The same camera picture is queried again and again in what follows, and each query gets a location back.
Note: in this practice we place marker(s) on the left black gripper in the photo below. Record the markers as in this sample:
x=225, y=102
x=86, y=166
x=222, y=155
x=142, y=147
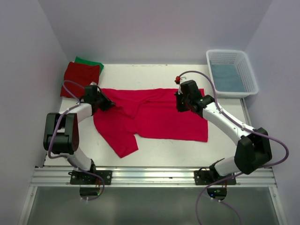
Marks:
x=108, y=103

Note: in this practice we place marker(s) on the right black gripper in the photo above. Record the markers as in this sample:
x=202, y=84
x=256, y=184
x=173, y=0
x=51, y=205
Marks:
x=180, y=108

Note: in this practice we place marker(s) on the crimson pink t shirt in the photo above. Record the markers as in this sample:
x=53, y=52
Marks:
x=149, y=114

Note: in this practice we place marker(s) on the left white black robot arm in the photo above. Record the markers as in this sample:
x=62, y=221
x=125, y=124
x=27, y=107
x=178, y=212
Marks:
x=61, y=135

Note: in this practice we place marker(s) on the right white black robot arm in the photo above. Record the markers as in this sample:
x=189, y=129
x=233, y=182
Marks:
x=252, y=146

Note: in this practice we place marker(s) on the folded dark red t shirt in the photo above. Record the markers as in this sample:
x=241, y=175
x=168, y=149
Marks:
x=81, y=74

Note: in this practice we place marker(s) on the folded green t shirt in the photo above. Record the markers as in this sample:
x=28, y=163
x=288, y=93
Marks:
x=88, y=62

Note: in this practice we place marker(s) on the blue t shirt in basket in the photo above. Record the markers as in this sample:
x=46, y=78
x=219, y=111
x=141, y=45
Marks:
x=226, y=78

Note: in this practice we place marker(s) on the white plastic mesh basket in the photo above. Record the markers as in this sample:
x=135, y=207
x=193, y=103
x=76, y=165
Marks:
x=241, y=62

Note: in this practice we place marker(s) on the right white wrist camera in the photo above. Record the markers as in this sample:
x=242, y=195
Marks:
x=180, y=80

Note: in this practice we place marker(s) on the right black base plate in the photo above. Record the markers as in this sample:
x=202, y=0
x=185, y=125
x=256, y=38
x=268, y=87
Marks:
x=202, y=178

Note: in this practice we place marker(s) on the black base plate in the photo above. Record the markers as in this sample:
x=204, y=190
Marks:
x=202, y=178
x=81, y=178

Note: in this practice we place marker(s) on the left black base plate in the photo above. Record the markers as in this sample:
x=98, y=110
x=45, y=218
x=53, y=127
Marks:
x=81, y=178

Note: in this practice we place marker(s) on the aluminium mounting rail frame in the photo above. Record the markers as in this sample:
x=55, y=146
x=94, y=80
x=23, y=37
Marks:
x=153, y=186

